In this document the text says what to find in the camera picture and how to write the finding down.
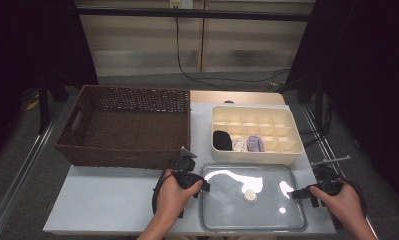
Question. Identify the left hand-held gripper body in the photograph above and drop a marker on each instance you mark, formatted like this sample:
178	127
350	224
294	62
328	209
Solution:
185	175

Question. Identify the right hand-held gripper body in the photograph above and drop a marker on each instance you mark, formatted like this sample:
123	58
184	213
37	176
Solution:
328	180

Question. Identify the clear plastic lid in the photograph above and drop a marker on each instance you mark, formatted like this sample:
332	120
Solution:
227	213

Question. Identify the cream divided organizer box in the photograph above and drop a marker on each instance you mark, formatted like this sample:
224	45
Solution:
280	156

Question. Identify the black sock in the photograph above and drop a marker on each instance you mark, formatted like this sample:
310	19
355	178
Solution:
222	140

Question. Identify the white sock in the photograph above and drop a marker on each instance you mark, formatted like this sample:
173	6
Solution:
239	144

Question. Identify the lilac sock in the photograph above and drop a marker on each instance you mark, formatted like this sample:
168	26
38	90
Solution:
255	144

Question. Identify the brown wicker basket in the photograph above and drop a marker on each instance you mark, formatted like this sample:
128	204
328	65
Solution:
87	150

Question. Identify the person's left hand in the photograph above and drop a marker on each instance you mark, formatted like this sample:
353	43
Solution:
173	200

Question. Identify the person's right hand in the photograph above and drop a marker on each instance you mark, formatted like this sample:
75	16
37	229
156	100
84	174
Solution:
343	203

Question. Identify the small white round disc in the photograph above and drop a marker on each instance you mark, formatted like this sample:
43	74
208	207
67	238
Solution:
250	196

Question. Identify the light wooden board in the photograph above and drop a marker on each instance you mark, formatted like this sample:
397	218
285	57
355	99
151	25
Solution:
253	96

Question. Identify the dark curtain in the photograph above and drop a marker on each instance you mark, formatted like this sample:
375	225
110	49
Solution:
370	83
27	50

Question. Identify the black metal stand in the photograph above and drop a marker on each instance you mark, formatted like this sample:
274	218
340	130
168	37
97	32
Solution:
43	106

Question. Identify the black horizontal bar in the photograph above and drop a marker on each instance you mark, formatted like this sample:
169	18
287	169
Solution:
187	14

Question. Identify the small yellow object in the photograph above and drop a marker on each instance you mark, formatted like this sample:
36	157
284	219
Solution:
31	105

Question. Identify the metal floor rail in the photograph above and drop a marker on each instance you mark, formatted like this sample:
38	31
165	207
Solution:
17	183
320	140

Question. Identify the white wall socket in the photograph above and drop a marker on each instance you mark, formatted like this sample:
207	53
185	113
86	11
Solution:
182	3

